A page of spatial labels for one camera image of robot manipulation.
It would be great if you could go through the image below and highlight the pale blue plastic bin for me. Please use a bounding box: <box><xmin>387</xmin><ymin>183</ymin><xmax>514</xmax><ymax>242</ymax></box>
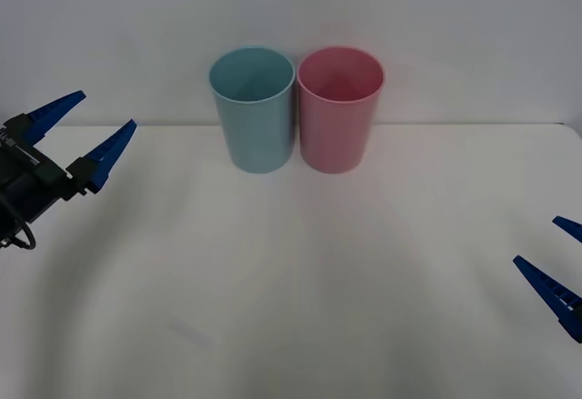
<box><xmin>208</xmin><ymin>46</ymin><xmax>296</xmax><ymax>175</ymax></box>

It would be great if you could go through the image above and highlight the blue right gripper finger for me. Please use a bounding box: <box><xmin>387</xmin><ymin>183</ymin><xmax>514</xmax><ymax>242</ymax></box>
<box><xmin>551</xmin><ymin>215</ymin><xmax>582</xmax><ymax>243</ymax></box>
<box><xmin>512</xmin><ymin>254</ymin><xmax>582</xmax><ymax>344</ymax></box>

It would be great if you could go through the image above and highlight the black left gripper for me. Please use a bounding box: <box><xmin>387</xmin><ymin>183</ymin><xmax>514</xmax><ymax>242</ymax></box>
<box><xmin>0</xmin><ymin>90</ymin><xmax>138</xmax><ymax>226</ymax></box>

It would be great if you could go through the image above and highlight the pink plastic bin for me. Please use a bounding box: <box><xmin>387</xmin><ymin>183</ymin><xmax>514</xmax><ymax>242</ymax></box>
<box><xmin>296</xmin><ymin>45</ymin><xmax>386</xmax><ymax>175</ymax></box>

